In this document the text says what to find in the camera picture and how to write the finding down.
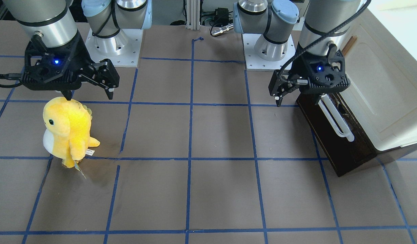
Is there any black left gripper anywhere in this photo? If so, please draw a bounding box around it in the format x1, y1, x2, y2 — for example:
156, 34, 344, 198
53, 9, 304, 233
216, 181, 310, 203
269, 44, 351, 107

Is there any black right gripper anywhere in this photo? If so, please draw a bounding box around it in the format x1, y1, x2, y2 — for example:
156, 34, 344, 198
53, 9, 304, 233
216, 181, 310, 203
20, 32, 120, 101

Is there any dark wooden drawer cabinet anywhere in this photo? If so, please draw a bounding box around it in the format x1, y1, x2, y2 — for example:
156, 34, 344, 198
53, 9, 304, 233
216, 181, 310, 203
296, 93, 417, 177

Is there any white drawer handle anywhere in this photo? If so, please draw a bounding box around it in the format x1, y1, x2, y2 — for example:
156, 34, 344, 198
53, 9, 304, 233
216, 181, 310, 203
318, 94, 355, 142

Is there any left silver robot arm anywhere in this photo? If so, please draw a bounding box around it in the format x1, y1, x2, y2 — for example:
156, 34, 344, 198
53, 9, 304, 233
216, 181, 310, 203
232, 0, 369, 108

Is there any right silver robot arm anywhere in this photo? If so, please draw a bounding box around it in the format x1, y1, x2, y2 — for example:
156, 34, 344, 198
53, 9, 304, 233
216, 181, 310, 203
0, 0, 152, 100

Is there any yellow plush dinosaur toy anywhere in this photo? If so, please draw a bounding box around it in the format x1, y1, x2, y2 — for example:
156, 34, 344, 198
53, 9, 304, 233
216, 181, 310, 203
42, 97, 100, 170

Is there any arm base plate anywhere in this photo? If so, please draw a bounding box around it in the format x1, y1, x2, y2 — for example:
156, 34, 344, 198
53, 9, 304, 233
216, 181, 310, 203
85, 29, 144, 68
242, 34, 296, 71

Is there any aluminium frame post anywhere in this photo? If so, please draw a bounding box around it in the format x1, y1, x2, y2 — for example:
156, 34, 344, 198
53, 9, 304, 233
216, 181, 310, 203
185, 0, 201, 32

